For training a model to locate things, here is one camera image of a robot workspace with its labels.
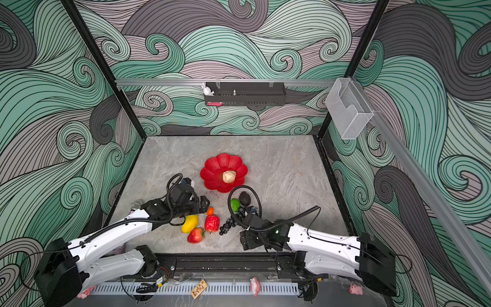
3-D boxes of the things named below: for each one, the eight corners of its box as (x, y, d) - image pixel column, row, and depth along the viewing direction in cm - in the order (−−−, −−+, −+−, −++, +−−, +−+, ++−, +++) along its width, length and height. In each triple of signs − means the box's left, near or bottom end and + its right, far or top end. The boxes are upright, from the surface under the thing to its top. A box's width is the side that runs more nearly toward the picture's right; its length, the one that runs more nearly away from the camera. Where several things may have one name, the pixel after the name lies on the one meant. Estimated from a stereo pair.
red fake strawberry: (189, 243, 81) (187, 240, 78) (191, 231, 85) (189, 228, 81) (203, 243, 81) (202, 240, 78) (205, 231, 85) (203, 228, 81)
